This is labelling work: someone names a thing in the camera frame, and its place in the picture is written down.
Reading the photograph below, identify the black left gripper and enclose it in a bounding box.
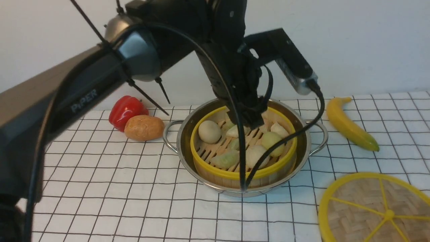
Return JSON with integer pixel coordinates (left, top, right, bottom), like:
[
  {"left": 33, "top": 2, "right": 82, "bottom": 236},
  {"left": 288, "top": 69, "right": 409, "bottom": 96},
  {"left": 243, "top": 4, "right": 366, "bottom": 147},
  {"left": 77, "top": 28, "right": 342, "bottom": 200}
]
[{"left": 197, "top": 43, "right": 267, "bottom": 129}]

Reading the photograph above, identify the yellow-rimmed bamboo steamer basket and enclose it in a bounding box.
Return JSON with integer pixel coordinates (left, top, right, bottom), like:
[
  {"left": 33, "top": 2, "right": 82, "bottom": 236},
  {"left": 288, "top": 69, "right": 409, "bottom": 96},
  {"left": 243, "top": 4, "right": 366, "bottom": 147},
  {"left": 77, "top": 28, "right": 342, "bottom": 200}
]
[{"left": 191, "top": 106, "right": 296, "bottom": 187}]

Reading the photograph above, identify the yellow woven steamer lid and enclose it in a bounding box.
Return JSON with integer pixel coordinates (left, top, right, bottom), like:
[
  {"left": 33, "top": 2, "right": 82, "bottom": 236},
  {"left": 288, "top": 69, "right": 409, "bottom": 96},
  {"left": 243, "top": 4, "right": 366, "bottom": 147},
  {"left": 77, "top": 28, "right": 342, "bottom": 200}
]
[{"left": 318, "top": 172, "right": 430, "bottom": 242}]

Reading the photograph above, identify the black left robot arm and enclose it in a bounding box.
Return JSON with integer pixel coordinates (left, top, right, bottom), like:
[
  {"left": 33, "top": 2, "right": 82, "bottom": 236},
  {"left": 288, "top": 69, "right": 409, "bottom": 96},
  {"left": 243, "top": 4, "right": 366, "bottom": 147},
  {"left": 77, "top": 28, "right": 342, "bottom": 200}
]
[{"left": 1, "top": 0, "right": 273, "bottom": 242}]

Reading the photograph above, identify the stainless steel pot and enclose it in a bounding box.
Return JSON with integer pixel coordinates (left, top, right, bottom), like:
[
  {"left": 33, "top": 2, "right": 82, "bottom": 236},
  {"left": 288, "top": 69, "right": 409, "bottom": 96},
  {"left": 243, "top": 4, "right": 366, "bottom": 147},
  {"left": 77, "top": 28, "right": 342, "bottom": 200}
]
[{"left": 163, "top": 99, "right": 329, "bottom": 197}]

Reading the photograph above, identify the white dumpling under finger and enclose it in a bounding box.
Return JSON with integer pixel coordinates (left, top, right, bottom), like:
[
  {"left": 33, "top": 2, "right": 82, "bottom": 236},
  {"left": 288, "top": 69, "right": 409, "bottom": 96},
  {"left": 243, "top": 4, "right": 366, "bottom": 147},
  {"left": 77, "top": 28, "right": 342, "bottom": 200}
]
[{"left": 226, "top": 125, "right": 251, "bottom": 138}]

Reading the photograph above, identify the beige bun bottom edge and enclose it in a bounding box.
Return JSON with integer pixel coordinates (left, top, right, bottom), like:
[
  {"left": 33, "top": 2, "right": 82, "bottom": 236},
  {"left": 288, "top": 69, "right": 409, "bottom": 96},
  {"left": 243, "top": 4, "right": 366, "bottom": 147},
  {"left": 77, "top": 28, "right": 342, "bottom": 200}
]
[{"left": 198, "top": 120, "right": 222, "bottom": 144}]

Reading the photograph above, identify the pale green round bun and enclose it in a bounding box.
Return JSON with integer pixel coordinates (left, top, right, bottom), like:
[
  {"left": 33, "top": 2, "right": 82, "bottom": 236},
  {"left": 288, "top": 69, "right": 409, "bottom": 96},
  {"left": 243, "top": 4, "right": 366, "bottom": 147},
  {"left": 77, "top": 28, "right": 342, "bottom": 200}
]
[{"left": 261, "top": 131, "right": 285, "bottom": 157}]

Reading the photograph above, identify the green translucent dumpling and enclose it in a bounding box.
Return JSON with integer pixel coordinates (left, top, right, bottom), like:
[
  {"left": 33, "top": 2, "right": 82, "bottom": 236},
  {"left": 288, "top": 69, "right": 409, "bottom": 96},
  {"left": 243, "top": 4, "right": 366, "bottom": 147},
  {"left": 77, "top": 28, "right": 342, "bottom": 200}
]
[{"left": 227, "top": 138, "right": 240, "bottom": 151}]

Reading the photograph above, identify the green dumpling front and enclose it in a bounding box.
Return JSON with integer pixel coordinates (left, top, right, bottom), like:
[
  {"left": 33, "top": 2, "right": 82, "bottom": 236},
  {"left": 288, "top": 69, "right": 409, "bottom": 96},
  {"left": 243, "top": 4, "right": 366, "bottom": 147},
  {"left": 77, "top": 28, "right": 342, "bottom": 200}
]
[{"left": 210, "top": 150, "right": 240, "bottom": 169}]

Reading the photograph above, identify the yellow banana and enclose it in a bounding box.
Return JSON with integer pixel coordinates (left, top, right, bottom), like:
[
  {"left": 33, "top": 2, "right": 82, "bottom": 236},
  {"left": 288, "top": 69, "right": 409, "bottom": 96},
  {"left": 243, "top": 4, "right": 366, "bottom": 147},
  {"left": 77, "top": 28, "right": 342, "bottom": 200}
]
[{"left": 326, "top": 97, "right": 380, "bottom": 152}]

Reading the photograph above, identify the brown potato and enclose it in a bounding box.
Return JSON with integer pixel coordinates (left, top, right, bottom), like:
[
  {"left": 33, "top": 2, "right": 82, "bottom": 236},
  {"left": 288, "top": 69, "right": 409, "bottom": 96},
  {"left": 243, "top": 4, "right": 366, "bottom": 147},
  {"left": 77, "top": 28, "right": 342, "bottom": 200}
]
[{"left": 124, "top": 115, "right": 165, "bottom": 142}]

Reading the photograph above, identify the red bell pepper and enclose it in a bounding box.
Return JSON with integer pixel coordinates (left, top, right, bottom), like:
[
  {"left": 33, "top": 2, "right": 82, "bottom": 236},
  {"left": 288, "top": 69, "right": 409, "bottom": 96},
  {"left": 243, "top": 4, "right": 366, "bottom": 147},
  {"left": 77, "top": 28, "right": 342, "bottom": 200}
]
[{"left": 109, "top": 95, "right": 149, "bottom": 133}]

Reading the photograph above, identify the white grid tablecloth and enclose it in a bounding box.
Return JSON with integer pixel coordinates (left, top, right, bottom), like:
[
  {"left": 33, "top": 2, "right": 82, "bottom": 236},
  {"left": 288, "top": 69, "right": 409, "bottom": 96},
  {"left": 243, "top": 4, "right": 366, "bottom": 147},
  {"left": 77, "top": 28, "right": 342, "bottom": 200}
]
[{"left": 32, "top": 91, "right": 430, "bottom": 242}]

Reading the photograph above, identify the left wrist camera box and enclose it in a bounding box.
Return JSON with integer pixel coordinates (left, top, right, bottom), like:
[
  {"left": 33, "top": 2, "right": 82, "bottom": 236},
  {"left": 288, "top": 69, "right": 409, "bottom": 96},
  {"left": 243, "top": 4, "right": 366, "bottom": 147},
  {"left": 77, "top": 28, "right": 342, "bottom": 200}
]
[{"left": 244, "top": 29, "right": 320, "bottom": 95}]

